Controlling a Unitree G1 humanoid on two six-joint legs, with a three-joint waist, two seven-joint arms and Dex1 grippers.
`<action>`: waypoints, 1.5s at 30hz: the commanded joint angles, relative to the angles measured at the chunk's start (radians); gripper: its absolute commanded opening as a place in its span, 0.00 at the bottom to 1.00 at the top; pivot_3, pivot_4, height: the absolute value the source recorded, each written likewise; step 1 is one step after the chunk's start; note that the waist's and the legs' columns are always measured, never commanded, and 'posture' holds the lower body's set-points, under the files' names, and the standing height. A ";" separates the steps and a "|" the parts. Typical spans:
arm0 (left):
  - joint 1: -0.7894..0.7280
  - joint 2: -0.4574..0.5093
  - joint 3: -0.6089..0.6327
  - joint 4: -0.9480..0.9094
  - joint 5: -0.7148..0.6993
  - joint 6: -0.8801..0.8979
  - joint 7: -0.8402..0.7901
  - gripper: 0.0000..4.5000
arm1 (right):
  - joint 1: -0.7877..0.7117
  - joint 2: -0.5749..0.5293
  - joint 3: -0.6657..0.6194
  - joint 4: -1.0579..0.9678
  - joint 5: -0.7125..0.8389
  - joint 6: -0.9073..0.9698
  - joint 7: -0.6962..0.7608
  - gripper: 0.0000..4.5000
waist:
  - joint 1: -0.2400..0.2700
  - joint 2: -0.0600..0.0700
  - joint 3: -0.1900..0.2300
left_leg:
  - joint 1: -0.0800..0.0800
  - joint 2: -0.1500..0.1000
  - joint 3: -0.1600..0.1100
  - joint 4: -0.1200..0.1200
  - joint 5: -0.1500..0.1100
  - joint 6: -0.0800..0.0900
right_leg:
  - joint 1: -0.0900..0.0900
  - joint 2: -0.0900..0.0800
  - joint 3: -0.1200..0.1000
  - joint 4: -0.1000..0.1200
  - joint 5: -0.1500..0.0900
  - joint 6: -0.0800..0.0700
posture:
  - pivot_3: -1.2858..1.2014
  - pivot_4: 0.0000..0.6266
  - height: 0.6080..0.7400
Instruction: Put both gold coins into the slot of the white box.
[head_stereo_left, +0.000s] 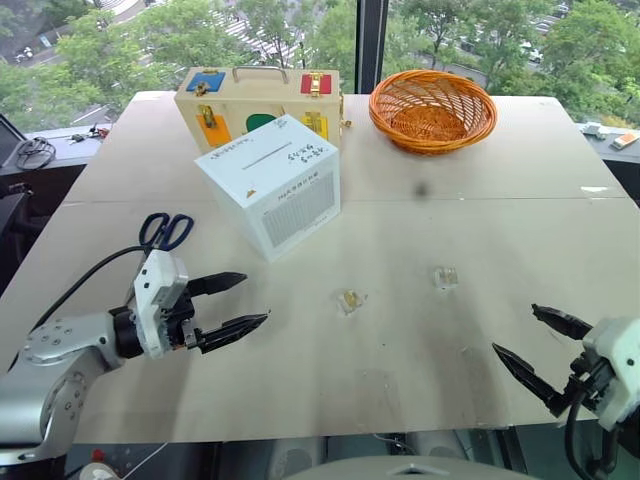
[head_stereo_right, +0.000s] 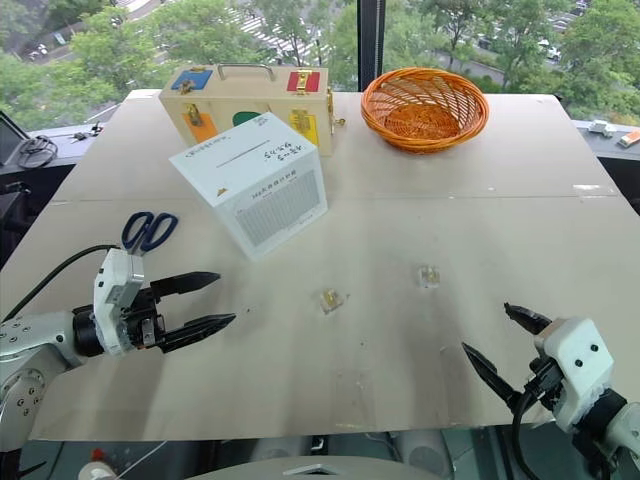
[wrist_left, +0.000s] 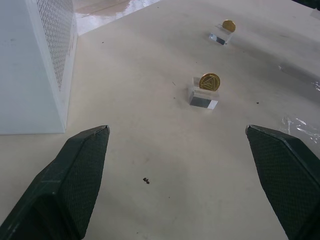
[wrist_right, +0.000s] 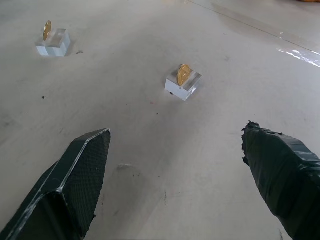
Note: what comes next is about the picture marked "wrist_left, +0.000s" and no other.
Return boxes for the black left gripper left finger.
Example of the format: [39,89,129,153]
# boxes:
[0,124,111,240]

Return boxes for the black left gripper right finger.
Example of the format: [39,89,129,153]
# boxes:
[245,124,320,240]

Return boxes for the white box with patterned panel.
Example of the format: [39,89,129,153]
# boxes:
[0,0,79,136]

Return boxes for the clear plastic film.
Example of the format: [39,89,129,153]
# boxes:
[277,65,320,146]

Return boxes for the clear acrylic stand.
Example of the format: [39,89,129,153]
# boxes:
[208,24,235,46]
[189,76,221,111]

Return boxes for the gold coin with triangle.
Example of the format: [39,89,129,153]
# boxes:
[199,72,221,91]

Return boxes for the plain gold coin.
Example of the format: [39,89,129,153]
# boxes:
[222,19,237,33]

